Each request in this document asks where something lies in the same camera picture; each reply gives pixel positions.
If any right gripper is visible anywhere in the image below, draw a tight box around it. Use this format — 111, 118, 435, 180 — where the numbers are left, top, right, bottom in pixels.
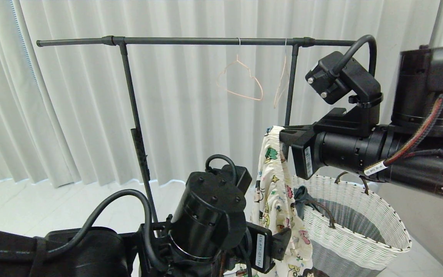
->
279, 125, 391, 180

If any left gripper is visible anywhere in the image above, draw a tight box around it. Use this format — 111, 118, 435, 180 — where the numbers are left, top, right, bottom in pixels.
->
244, 222, 292, 275

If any cream printed garment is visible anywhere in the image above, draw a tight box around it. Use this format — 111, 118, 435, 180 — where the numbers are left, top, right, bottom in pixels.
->
250, 126, 314, 277

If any pink clothes hanger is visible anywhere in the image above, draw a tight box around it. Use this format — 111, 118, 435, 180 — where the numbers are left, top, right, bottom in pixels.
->
217, 38, 264, 102
273, 38, 289, 109

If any white laundry basket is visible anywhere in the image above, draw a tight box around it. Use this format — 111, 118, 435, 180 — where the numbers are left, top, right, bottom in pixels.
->
291, 171, 413, 277

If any black clothes rack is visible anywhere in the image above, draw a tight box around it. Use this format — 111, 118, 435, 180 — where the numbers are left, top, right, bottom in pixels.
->
36, 35, 364, 231

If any dark grey garment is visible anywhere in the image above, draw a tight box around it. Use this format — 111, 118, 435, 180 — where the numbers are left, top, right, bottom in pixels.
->
294, 186, 317, 220

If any white curtain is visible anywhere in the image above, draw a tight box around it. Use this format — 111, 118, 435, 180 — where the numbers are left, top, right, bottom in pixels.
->
0, 0, 442, 190

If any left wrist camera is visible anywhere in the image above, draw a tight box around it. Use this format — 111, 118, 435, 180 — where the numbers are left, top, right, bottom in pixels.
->
221, 165, 253, 195

